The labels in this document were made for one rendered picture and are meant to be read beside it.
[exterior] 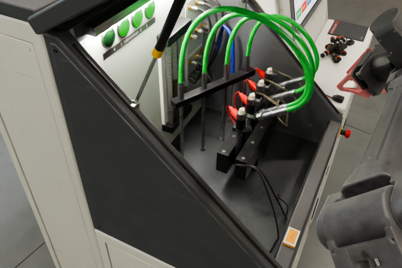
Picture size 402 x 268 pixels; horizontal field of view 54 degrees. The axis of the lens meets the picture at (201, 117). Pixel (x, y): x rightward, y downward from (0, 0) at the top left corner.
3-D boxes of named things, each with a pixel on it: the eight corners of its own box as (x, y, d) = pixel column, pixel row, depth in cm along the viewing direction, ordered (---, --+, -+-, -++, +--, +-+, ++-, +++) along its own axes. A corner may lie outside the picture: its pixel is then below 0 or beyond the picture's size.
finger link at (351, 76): (324, 83, 87) (358, 70, 79) (338, 63, 90) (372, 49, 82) (343, 105, 89) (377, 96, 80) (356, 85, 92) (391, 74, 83)
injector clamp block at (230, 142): (243, 195, 127) (247, 162, 117) (215, 185, 130) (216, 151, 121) (277, 133, 151) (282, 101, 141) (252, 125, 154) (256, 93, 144)
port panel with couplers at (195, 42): (194, 79, 139) (194, -7, 119) (185, 76, 140) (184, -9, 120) (210, 61, 148) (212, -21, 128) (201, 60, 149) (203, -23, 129)
